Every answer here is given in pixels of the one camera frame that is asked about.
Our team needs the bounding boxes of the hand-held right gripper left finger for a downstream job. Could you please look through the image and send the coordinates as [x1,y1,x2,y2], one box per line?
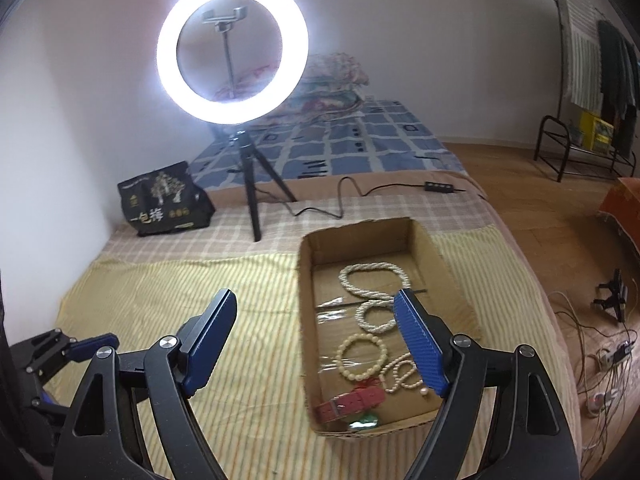
[57,288,238,480]

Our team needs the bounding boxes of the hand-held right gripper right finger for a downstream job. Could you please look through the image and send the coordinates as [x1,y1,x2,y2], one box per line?
[392,288,581,480]

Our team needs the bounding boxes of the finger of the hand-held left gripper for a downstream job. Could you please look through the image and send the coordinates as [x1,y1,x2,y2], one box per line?
[7,327,76,376]
[65,334,121,363]

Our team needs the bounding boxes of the long thin pearl necklace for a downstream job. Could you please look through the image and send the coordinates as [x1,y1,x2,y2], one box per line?
[378,352,432,397]

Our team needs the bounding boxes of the small pearl bracelet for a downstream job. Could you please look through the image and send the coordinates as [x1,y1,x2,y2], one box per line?
[356,299,401,333]

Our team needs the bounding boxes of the bead bracelet with green pendant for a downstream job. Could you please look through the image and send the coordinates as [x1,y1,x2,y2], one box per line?
[335,332,388,431]

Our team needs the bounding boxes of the wristwatch with leather strap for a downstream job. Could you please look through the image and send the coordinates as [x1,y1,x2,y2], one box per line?
[316,385,387,421]

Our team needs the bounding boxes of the twisted pearl necklace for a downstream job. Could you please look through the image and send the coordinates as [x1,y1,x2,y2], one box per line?
[338,262,408,303]

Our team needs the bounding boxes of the cardboard box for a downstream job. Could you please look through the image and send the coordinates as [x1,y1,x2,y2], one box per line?
[297,216,483,441]

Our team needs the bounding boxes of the yellow striped cloth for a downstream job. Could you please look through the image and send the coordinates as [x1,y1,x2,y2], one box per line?
[50,222,583,480]

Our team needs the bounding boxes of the black snack bag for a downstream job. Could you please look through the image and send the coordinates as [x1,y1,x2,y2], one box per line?
[117,161,217,237]

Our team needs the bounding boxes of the black tripod stand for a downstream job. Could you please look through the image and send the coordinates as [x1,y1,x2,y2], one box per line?
[227,130,297,242]

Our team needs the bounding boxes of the white plug adapter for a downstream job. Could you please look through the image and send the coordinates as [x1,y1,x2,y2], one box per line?
[585,390,621,416]

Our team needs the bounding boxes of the white power strip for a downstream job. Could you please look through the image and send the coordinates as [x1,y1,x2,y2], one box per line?
[582,347,633,371]

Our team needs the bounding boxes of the black clip stand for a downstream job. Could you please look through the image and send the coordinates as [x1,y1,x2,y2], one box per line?
[592,267,630,322]

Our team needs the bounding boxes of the blue patterned bedsheet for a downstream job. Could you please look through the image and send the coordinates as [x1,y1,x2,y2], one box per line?
[190,97,463,191]

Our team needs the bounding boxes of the black clothes rack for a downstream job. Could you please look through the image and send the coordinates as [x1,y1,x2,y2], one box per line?
[532,0,636,183]

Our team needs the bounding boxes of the yellow box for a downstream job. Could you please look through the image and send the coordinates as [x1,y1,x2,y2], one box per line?
[577,111,616,156]

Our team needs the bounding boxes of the rolled floral quilt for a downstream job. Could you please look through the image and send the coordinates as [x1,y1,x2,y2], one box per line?
[212,52,371,126]

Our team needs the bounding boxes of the phone holder on pole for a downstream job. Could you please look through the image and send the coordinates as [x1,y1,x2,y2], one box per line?
[201,6,249,96]

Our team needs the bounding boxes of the striped towel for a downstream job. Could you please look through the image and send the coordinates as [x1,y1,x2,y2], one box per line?
[555,0,608,111]

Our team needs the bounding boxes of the dark hanging clothes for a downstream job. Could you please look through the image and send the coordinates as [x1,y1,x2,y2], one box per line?
[597,20,640,161]

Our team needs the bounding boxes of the black cable with controller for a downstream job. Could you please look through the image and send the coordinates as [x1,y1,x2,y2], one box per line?
[287,176,468,220]

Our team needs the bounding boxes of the white ring light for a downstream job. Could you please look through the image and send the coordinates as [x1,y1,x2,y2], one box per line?
[156,0,308,123]

